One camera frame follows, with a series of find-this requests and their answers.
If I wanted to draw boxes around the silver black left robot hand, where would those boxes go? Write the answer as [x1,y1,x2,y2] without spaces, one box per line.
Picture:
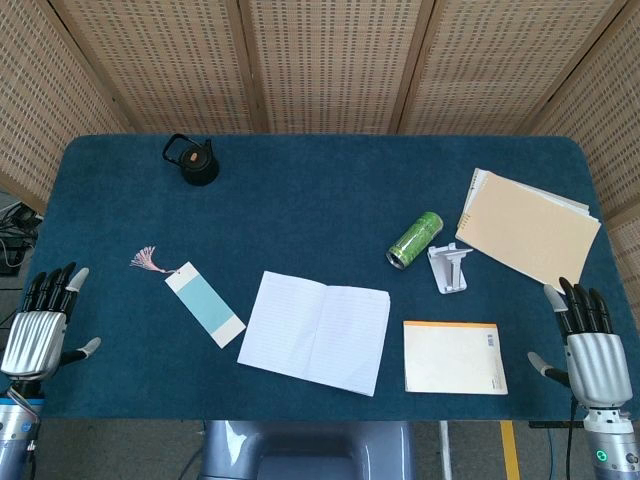
[0,261,103,384]

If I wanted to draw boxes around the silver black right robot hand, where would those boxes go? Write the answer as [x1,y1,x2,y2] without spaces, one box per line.
[527,277,632,410]

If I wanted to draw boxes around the blue white tasselled bookmark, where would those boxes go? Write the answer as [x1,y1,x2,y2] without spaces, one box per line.
[129,245,247,350]

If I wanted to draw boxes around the yellow floor tape strip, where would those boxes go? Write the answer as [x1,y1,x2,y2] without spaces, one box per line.
[499,420,521,480]

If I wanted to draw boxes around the cream notepad orange edge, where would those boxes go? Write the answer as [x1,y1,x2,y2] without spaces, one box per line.
[403,320,509,396]

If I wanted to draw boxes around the kraft spiral notebook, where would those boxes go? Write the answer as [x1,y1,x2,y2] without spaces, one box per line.
[454,167,603,299]

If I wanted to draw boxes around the white table leg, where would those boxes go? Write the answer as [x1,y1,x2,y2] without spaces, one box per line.
[438,420,454,480]

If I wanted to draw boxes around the white folding phone stand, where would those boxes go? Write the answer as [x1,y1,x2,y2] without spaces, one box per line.
[426,242,474,295]

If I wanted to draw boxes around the green drink can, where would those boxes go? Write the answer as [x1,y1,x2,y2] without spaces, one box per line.
[385,210,445,270]

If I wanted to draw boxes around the black cast iron teapot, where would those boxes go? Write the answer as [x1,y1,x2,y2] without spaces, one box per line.
[162,133,220,188]

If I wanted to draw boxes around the open lined notebook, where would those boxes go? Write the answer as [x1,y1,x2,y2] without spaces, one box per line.
[236,270,392,398]

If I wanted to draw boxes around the grey blue robot torso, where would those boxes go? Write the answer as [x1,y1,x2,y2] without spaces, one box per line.
[198,420,416,480]

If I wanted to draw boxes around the blue felt table cover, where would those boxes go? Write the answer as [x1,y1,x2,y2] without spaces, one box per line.
[3,133,632,422]

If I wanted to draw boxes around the woven bamboo folding screen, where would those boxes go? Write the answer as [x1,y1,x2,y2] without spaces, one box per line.
[0,0,640,275]

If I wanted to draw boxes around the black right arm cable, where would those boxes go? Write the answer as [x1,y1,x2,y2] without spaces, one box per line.
[563,397,577,480]

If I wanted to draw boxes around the tangled black floor cables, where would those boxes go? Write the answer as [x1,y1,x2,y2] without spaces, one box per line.
[0,202,44,276]

